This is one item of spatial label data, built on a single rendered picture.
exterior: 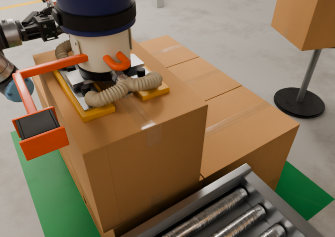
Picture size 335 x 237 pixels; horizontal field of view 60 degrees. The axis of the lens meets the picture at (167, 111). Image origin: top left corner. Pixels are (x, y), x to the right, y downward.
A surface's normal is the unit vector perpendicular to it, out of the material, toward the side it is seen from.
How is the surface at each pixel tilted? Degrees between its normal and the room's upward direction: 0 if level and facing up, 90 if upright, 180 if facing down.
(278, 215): 90
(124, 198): 90
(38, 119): 0
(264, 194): 0
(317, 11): 90
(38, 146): 90
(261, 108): 0
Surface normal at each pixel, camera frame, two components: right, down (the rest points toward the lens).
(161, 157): 0.51, 0.55
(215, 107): 0.00, -0.77
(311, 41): 0.22, 0.62
